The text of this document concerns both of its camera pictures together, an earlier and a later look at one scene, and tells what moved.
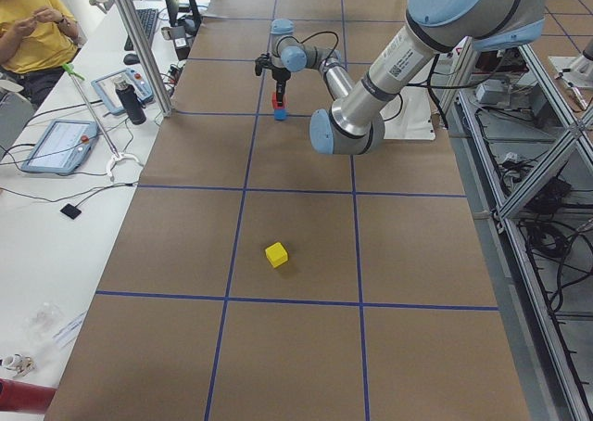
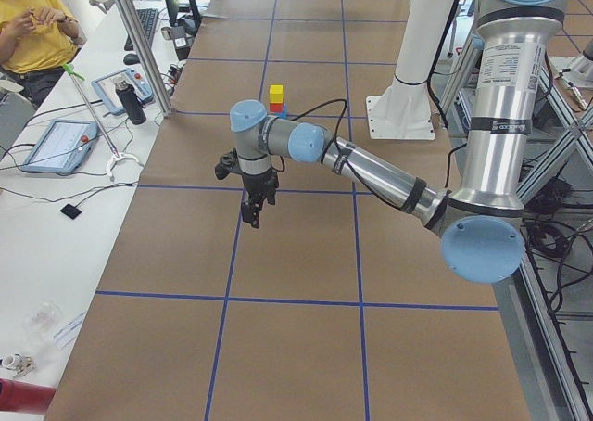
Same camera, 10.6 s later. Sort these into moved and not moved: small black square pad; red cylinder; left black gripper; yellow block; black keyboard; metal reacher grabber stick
Moved: yellow block; left black gripper
Not moved: red cylinder; small black square pad; metal reacher grabber stick; black keyboard
